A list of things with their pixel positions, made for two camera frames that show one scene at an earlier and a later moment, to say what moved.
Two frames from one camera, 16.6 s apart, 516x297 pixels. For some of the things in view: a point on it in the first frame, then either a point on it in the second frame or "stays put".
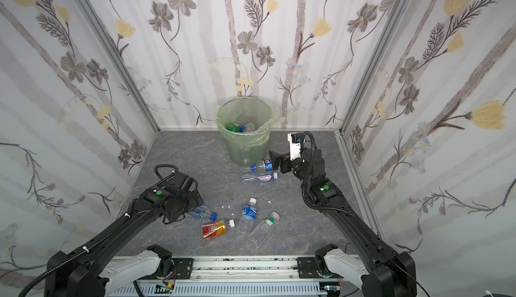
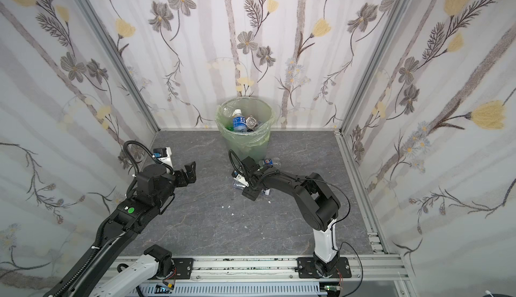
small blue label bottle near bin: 267,165 stays put
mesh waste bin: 246,123 stays put
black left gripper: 193,199 -> 179,177
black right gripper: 283,162 -> 250,190
